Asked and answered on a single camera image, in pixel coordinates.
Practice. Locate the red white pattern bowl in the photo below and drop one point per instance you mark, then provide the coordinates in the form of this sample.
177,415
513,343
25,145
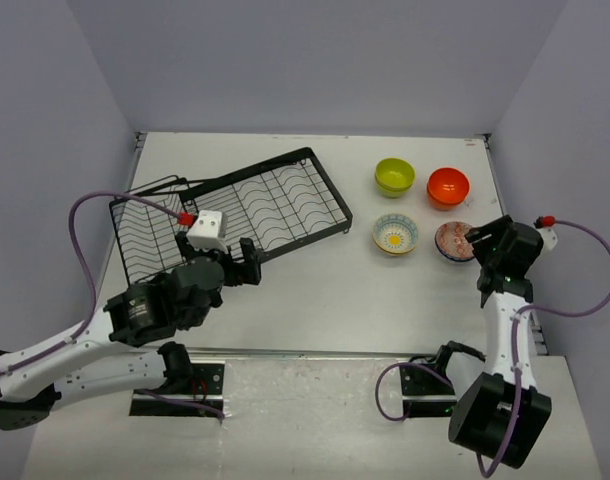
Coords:
450,241

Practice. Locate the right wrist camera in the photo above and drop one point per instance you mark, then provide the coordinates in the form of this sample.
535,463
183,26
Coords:
545,227

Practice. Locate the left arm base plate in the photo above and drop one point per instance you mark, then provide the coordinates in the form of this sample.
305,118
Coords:
199,396

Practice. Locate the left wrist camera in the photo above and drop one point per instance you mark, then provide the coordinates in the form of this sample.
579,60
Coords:
208,231

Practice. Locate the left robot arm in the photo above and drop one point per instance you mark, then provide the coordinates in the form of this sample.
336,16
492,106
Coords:
127,344

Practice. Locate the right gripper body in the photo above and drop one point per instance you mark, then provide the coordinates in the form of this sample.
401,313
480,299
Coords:
490,256

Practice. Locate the yellow blue pattern ceramic bowl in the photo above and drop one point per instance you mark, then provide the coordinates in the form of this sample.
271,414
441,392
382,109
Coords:
395,234

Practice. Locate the black wire dish rack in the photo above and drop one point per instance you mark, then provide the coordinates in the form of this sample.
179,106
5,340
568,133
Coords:
281,204

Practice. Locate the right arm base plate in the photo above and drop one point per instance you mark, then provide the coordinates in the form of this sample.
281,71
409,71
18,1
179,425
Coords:
423,395

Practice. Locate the green bowl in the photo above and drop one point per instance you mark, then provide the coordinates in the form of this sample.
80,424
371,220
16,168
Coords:
393,184
394,164

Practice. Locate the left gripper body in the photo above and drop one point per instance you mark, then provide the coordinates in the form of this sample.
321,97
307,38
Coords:
233,267

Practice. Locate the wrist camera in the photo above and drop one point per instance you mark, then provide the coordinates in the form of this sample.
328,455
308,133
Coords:
545,227
208,231

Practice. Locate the orange bowl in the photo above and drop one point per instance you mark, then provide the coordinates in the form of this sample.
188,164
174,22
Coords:
444,200
448,178

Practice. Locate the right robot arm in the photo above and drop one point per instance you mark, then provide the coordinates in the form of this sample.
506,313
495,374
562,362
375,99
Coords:
499,412

